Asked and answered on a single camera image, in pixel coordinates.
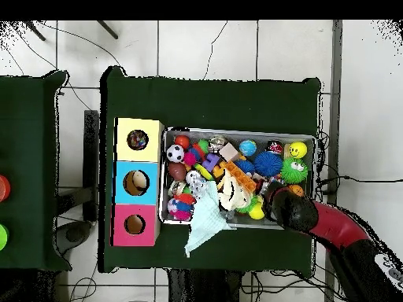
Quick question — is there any clear plastic bottle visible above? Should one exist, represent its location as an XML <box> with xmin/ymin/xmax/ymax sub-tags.
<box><xmin>185</xmin><ymin>170</ymin><xmax>209</xmax><ymax>199</ymax></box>

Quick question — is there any orange toy brick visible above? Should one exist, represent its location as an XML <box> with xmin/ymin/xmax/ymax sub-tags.
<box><xmin>224</xmin><ymin>160</ymin><xmax>257</xmax><ymax>193</ymax></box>

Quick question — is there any cream knitted cloth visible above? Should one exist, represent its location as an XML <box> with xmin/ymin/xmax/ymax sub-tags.
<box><xmin>216</xmin><ymin>171</ymin><xmax>253</xmax><ymax>212</ymax></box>

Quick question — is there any mint green cloth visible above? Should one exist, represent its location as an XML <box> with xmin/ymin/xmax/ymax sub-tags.
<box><xmin>184</xmin><ymin>180</ymin><xmax>237</xmax><ymax>259</ymax></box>

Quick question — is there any shallow mesh bin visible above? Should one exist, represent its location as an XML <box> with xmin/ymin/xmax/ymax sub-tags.
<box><xmin>158</xmin><ymin>126</ymin><xmax>317</xmax><ymax>231</ymax></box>

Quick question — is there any wooden box with three holes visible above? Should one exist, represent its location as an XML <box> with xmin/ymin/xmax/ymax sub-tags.
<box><xmin>111</xmin><ymin>117</ymin><xmax>165</xmax><ymax>248</ymax></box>

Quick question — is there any brown toy football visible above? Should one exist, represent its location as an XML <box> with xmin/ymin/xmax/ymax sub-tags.
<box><xmin>167</xmin><ymin>161</ymin><xmax>187</xmax><ymax>182</ymax></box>

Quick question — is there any black and white soccer ball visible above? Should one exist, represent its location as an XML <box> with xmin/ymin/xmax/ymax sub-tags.
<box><xmin>165</xmin><ymin>143</ymin><xmax>186</xmax><ymax>164</ymax></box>

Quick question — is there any plain wooden block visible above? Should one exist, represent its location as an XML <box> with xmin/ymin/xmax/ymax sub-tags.
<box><xmin>219</xmin><ymin>142</ymin><xmax>240</xmax><ymax>162</ymax></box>

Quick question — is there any dark green tablecloth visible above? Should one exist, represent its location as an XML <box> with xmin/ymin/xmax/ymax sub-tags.
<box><xmin>98</xmin><ymin>65</ymin><xmax>322</xmax><ymax>274</ymax></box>
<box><xmin>0</xmin><ymin>69</ymin><xmax>73</xmax><ymax>272</ymax></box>

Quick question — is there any blue spiky ball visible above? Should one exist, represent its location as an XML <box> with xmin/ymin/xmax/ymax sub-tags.
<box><xmin>253</xmin><ymin>151</ymin><xmax>283</xmax><ymax>178</ymax></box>

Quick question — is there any green spiky ball with eyes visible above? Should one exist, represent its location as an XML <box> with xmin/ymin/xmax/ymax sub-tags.
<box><xmin>280</xmin><ymin>157</ymin><xmax>309</xmax><ymax>185</ymax></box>

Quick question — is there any yellow smiley ball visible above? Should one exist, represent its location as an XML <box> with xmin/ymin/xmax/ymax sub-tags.
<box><xmin>288</xmin><ymin>140</ymin><xmax>309</xmax><ymax>159</ymax></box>

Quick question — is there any black upright bar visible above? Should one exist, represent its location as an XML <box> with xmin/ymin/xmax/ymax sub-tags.
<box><xmin>83</xmin><ymin>109</ymin><xmax>101</xmax><ymax>223</ymax></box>

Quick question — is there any black tripod leg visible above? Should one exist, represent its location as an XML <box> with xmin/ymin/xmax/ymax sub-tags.
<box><xmin>23</xmin><ymin>20</ymin><xmax>47</xmax><ymax>42</ymax></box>
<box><xmin>96</xmin><ymin>20</ymin><xmax>120</xmax><ymax>40</ymax></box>

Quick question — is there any thin black floor cable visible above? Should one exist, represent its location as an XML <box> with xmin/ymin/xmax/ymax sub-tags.
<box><xmin>202</xmin><ymin>20</ymin><xmax>228</xmax><ymax>80</ymax></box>

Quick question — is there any thick black floor cable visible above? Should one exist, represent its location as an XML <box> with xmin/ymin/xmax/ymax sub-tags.
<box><xmin>317</xmin><ymin>175</ymin><xmax>403</xmax><ymax>196</ymax></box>

